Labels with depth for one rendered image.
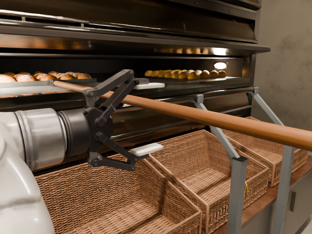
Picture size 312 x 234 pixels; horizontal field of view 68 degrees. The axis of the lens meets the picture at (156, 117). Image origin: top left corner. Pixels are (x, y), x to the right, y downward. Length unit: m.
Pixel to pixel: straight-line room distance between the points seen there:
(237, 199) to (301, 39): 3.50
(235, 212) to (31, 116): 0.85
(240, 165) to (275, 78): 3.49
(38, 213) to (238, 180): 0.82
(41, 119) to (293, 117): 4.12
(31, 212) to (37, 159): 0.17
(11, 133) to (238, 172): 0.78
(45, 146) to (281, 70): 4.12
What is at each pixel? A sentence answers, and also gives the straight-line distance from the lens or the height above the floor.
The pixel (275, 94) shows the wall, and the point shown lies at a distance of 4.36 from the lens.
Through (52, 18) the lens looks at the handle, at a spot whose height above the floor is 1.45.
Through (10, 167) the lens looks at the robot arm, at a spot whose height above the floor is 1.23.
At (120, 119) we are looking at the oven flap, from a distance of 1.21.
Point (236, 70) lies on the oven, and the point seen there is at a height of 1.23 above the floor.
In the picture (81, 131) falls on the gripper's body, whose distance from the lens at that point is 0.38.
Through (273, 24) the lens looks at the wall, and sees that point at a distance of 4.42.
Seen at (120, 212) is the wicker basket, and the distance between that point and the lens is 1.24.
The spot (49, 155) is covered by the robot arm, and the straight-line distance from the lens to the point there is 0.37.
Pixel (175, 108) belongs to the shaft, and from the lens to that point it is 0.55.
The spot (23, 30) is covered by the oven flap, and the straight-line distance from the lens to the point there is 0.88.
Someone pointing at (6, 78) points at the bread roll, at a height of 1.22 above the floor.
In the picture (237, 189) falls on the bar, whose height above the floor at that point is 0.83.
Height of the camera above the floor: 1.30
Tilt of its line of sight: 13 degrees down
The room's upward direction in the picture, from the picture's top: straight up
